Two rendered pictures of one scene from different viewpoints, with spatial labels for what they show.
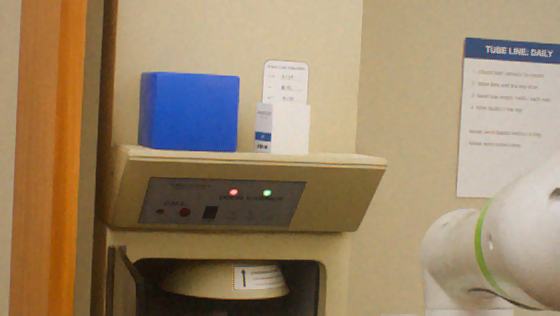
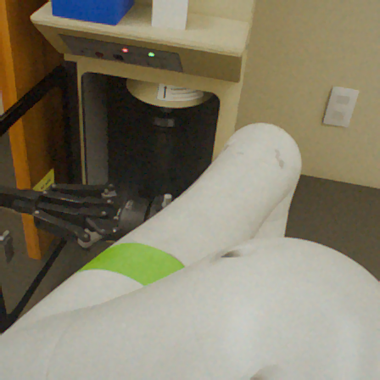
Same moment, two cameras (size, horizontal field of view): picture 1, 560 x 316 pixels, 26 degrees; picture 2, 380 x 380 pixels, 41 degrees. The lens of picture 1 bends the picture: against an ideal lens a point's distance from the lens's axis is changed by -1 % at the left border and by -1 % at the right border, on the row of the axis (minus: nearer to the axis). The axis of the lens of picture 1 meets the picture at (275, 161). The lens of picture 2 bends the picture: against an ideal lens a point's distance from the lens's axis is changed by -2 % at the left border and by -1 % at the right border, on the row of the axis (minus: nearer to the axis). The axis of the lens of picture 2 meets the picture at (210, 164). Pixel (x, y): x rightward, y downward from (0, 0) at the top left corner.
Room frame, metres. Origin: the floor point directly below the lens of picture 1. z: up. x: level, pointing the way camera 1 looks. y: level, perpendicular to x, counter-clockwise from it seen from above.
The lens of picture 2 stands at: (0.84, -0.36, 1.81)
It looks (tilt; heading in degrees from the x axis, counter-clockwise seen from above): 37 degrees down; 21
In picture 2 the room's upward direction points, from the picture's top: 8 degrees clockwise
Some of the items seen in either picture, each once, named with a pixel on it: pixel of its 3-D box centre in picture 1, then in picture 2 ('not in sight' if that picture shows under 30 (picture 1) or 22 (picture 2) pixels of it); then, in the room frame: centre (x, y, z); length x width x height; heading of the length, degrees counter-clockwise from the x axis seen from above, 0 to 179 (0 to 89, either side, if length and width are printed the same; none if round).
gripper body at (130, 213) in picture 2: not in sight; (118, 219); (1.30, -0.05, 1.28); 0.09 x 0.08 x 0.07; 107
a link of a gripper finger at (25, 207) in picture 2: not in sight; (28, 212); (1.24, 0.07, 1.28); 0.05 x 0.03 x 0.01; 107
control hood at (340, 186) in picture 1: (247, 192); (142, 47); (1.49, 0.03, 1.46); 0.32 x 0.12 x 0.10; 107
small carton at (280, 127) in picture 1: (282, 128); (170, 2); (1.50, -0.01, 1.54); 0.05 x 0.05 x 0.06; 25
